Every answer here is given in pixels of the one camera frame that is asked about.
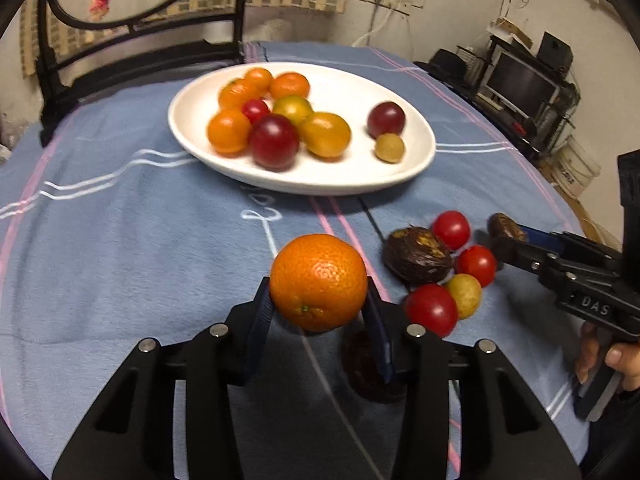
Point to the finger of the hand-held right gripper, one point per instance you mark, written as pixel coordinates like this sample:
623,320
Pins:
517,255
537,236

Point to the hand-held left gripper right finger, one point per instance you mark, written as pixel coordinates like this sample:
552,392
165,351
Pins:
377,332

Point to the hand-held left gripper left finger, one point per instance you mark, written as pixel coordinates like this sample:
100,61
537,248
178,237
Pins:
260,310

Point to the small brown passion fruit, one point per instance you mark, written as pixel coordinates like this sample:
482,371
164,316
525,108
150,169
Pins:
505,226

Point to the wrinkled brown passion fruit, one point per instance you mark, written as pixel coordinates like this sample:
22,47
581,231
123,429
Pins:
356,365
419,255

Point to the mandarin orange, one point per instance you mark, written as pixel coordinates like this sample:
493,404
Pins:
318,282
239,94
258,79
290,85

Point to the white oval plate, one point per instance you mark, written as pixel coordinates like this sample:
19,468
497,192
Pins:
345,170

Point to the small tan longan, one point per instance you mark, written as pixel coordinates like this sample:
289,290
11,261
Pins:
390,148

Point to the dark red plum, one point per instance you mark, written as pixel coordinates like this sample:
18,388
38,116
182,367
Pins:
274,141
385,119

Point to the smooth round orange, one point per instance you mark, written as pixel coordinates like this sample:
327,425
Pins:
229,131

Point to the oval yellow-orange kumquat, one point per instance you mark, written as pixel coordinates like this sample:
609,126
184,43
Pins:
325,133

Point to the red cherry tomato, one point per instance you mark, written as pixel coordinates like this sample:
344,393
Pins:
431,309
450,230
476,265
255,110

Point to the small yellow lemon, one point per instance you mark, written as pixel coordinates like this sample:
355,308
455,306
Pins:
292,109

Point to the person's right hand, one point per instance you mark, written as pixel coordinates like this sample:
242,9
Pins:
622,360

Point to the small pale yellow plum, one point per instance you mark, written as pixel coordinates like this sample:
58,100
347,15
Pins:
466,296

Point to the white bucket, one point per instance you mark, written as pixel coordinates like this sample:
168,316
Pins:
575,165

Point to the black desk rack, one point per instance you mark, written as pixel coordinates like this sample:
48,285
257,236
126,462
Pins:
540,120

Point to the computer monitor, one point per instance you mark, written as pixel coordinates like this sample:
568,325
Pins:
520,82

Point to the black speaker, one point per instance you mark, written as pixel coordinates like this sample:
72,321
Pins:
555,52

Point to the black hat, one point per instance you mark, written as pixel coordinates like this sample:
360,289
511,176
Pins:
445,65

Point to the white power strip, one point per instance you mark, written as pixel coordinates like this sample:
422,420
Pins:
401,6

